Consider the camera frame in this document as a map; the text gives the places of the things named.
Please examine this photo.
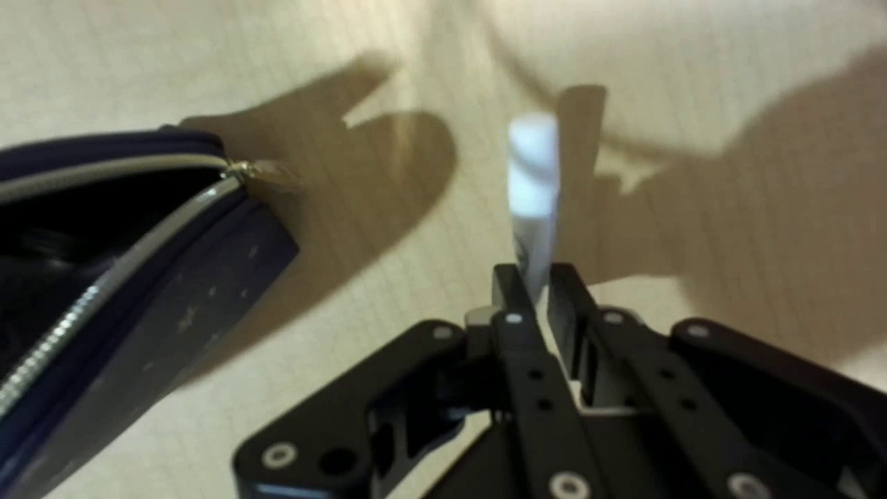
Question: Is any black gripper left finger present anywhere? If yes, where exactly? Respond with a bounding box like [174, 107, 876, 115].
[233, 263, 596, 499]

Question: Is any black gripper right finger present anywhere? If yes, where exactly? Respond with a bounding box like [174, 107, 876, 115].
[549, 263, 887, 499]

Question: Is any small white tube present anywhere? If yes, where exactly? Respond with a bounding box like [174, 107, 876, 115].
[508, 112, 560, 298]

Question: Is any navy blue zip purse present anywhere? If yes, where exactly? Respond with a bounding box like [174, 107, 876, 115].
[0, 128, 296, 499]

